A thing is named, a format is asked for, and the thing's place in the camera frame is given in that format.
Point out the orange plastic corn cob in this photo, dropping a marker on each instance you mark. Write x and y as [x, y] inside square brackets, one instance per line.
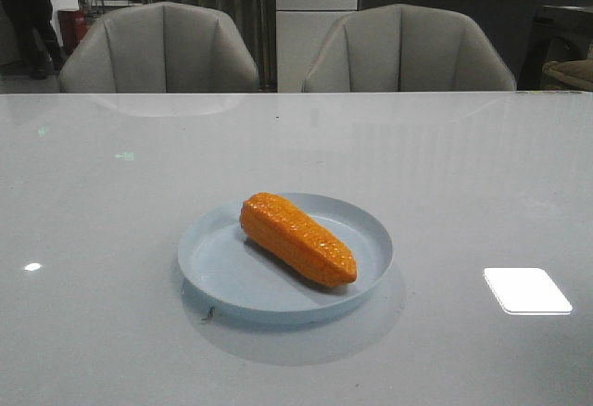
[289, 233]

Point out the light blue round plate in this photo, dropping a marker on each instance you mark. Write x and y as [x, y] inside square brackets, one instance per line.
[238, 278]

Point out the right beige upholstered chair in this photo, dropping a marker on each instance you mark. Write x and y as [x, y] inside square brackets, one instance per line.
[405, 48]

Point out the beige upholstered chair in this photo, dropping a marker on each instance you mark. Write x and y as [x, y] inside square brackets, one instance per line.
[405, 48]
[159, 48]

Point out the left beige upholstered chair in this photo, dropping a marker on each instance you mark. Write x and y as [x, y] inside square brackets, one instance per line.
[159, 48]

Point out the red trash bin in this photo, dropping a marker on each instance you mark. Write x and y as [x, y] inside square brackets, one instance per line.
[73, 27]

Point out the dark side table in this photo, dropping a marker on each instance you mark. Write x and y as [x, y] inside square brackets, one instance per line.
[558, 33]

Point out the beige cushion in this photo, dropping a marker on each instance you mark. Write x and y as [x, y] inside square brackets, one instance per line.
[576, 74]

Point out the person in dark clothes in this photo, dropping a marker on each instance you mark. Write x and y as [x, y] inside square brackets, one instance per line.
[27, 17]

